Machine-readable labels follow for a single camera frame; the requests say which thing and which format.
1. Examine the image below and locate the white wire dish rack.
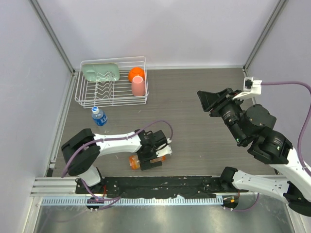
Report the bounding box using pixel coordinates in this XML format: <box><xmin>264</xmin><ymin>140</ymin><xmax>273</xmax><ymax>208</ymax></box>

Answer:
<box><xmin>74</xmin><ymin>56</ymin><xmax>149</xmax><ymax>109</ymax></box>

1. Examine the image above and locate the white blue bottle cap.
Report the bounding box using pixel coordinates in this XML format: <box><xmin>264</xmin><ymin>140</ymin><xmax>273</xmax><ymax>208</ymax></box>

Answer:
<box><xmin>91</xmin><ymin>106</ymin><xmax>100</xmax><ymax>114</ymax></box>

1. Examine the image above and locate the blue label water bottle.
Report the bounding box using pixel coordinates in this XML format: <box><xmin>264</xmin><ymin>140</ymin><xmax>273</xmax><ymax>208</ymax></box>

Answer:
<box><xmin>91</xmin><ymin>108</ymin><xmax>107</xmax><ymax>127</ymax></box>

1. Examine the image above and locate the orange bowl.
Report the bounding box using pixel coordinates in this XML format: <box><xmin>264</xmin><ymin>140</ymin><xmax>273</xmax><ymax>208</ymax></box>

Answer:
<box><xmin>128</xmin><ymin>67</ymin><xmax>145</xmax><ymax>82</ymax></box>

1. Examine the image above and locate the white slotted cable duct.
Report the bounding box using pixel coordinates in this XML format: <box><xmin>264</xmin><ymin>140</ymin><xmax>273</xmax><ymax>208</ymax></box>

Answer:
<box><xmin>41</xmin><ymin>195</ymin><xmax>223</xmax><ymax>206</ymax></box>

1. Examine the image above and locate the orange drink bottle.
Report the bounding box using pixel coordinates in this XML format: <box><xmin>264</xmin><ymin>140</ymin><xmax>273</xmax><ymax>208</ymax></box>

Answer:
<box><xmin>129</xmin><ymin>155</ymin><xmax>166</xmax><ymax>170</ymax></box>

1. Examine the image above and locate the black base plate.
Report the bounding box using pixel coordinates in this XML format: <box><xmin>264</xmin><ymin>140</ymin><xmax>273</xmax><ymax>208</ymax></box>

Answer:
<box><xmin>89</xmin><ymin>176</ymin><xmax>238</xmax><ymax>199</ymax></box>

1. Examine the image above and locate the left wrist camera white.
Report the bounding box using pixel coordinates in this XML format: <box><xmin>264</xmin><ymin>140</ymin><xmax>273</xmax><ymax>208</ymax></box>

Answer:
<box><xmin>155</xmin><ymin>138</ymin><xmax>172</xmax><ymax>157</ymax></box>

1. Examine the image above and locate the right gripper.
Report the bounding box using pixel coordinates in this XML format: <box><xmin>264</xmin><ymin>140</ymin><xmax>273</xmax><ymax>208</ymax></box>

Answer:
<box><xmin>196</xmin><ymin>87</ymin><xmax>244</xmax><ymax>144</ymax></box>

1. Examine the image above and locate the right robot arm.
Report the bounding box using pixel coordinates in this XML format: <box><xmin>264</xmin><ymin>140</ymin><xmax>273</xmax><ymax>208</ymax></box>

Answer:
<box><xmin>197</xmin><ymin>88</ymin><xmax>311</xmax><ymax>216</ymax></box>

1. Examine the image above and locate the green plastic tray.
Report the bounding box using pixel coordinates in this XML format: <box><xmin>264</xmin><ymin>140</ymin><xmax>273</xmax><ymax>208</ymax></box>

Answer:
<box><xmin>81</xmin><ymin>63</ymin><xmax>120</xmax><ymax>82</ymax></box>

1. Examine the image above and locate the pink cup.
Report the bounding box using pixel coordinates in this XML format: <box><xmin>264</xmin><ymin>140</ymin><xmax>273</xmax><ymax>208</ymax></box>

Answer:
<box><xmin>131</xmin><ymin>76</ymin><xmax>145</xmax><ymax>97</ymax></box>

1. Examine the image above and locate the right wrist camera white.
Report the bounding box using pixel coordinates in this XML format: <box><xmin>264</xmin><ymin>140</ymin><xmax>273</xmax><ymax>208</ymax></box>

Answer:
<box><xmin>233</xmin><ymin>77</ymin><xmax>262</xmax><ymax>100</ymax></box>

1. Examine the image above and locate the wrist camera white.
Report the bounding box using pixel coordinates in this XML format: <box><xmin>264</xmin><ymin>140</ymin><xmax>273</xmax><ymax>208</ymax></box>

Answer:
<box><xmin>233</xmin><ymin>77</ymin><xmax>262</xmax><ymax>100</ymax></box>
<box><xmin>155</xmin><ymin>138</ymin><xmax>172</xmax><ymax>157</ymax></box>

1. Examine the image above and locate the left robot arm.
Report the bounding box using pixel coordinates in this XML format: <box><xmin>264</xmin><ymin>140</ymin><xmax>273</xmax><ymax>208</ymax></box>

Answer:
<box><xmin>61</xmin><ymin>129</ymin><xmax>172</xmax><ymax>194</ymax></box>

